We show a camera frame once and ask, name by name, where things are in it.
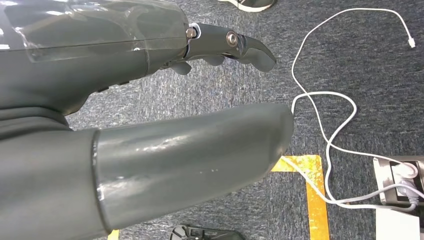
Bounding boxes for person's shoe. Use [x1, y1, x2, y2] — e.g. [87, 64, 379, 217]
[216, 0, 278, 13]

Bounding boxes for black plastic object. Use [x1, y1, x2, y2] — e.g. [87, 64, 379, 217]
[168, 224, 246, 240]

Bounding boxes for yellow floor tape corner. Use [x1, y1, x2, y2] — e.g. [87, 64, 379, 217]
[270, 154, 331, 240]

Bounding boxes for silver power strip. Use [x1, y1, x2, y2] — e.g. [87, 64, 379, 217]
[372, 155, 424, 208]

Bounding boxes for white plug adapter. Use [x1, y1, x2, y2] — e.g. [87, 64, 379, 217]
[392, 161, 419, 186]

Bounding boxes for white box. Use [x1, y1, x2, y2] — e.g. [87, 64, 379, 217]
[375, 208, 422, 240]

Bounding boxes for white floor cable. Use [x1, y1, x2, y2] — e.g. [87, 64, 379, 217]
[280, 156, 419, 213]

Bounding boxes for grey power cable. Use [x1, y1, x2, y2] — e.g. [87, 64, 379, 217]
[331, 183, 424, 205]

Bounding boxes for white charging cable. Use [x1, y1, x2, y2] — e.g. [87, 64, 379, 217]
[290, 7, 417, 167]

